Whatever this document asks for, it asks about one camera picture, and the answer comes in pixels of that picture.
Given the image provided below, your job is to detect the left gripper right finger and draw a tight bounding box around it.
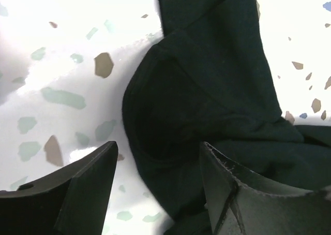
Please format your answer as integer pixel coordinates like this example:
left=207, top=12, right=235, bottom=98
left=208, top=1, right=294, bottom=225
left=200, top=142, right=330, bottom=235

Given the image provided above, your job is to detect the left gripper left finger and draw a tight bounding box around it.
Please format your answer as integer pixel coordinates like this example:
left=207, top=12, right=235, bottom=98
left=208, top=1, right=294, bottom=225
left=1, top=141, right=118, bottom=235

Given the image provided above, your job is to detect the black t shirt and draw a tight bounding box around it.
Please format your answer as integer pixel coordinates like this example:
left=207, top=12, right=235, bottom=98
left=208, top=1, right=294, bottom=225
left=122, top=0, right=330, bottom=234

